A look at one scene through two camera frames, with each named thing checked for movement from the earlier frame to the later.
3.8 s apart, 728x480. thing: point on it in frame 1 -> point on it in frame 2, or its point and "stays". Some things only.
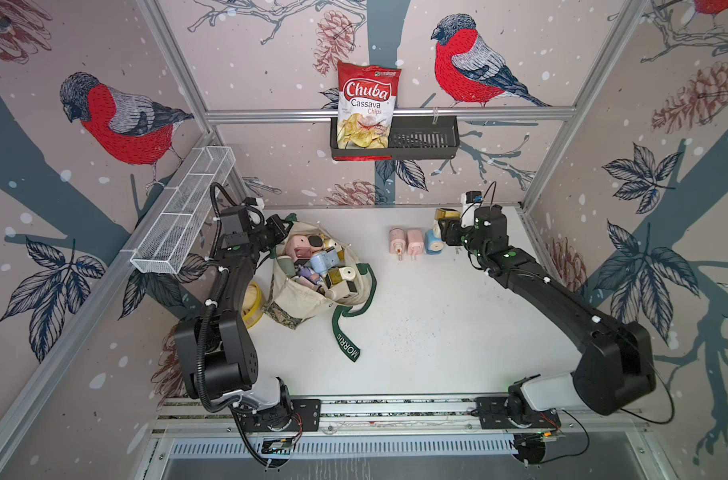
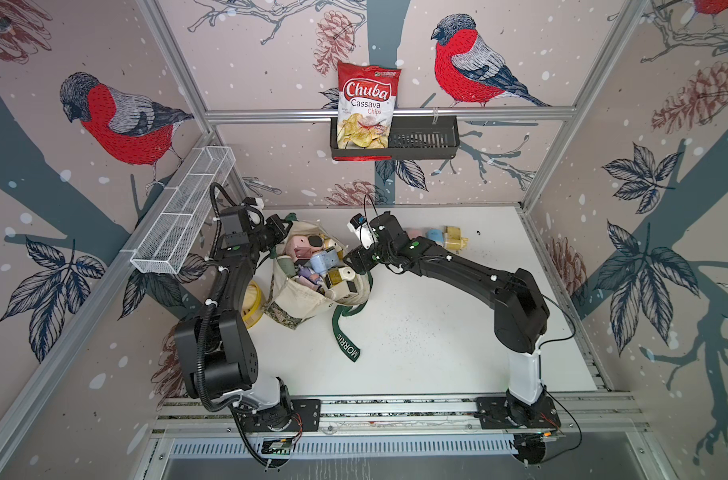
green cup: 287,265 stays
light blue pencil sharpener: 321,261 stays
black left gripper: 272,223 stays
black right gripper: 450,233 -> 356,257
